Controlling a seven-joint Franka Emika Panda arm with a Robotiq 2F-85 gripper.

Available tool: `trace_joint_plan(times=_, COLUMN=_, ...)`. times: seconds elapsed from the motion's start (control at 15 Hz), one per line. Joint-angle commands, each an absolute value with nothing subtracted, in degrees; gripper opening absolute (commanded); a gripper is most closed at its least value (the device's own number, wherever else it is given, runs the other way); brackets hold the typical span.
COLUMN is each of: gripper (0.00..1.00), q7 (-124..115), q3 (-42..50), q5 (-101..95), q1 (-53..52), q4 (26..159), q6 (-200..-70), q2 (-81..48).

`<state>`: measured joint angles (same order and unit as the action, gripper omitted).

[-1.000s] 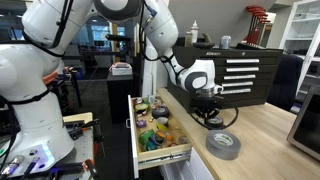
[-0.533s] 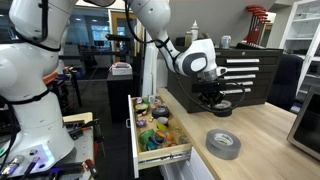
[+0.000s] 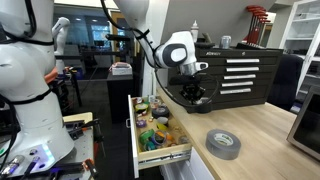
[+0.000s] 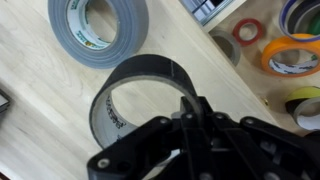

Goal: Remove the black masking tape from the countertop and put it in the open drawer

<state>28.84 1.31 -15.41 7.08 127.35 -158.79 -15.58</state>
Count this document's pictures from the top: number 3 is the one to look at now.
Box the wood top workbench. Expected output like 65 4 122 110
61 111 99 180

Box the black bar clamp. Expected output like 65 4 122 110
64 118 101 141

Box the grey duct tape roll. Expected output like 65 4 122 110
205 128 242 161

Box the orange tape roll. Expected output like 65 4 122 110
157 130 175 144

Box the bright green tape roll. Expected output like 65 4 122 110
138 129 155 146

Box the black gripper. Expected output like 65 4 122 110
179 73 207 104

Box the clear tape roll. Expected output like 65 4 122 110
177 134 190 145

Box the purple tape roll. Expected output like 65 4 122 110
135 119 148 129

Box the black masking tape roll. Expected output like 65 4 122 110
151 105 170 120

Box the black steel microwave oven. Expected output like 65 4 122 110
286 85 320 162

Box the red hex key set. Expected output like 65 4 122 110
244 4 272 44

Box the black metal tool chest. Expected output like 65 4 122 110
166 42 284 114

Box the black side cabinet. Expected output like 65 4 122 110
106 71 134 124

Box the silver can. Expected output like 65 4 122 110
219 34 233 50

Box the white squeeze bottle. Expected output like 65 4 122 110
190 19 200 43

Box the white tissue box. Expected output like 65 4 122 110
111 62 133 76

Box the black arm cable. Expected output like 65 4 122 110
99 0 219 109

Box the dark green tape roll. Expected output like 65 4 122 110
143 141 158 152

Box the white glass door shelf cabinet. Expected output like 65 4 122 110
279 0 320 101

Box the green yellow tape roll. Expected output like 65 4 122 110
134 103 150 115

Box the yellow black tape roll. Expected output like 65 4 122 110
156 116 170 132

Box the black office chair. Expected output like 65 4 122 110
266 54 304 113

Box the white drawer cabinet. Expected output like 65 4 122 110
159 146 218 180

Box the blue tape roll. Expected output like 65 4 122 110
149 133 164 146

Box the open wooden drawer white front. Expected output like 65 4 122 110
127 94 194 179

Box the black orange clamp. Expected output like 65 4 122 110
83 158 99 178

